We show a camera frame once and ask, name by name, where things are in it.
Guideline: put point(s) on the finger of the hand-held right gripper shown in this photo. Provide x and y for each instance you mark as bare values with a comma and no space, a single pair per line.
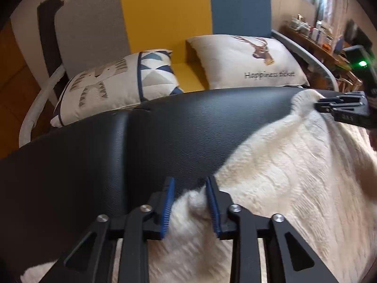
341,98
338,108

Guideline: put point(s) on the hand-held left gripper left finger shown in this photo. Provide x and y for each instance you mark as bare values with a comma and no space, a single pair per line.
168,203

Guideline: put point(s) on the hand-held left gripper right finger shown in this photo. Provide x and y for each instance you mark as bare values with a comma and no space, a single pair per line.
212,206

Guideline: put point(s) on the cream knitted sweater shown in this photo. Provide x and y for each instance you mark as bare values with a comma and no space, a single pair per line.
294,182

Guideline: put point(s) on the black monitor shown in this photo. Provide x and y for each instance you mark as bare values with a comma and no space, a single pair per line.
358,34

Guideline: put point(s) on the wooden desk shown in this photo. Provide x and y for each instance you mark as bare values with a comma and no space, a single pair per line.
318,48

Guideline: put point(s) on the clutter of bottles and boxes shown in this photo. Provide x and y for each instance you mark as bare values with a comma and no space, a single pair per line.
318,31

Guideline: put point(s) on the patterned sheer curtain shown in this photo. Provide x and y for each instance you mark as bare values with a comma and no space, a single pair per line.
335,3

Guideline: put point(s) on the deer print pillow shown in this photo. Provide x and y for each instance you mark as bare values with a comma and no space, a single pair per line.
229,62

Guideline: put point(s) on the geometric print pillow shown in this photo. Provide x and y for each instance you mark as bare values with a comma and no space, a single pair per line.
112,82

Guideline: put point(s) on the grey yellow blue sofa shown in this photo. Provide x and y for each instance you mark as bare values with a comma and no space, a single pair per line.
165,11

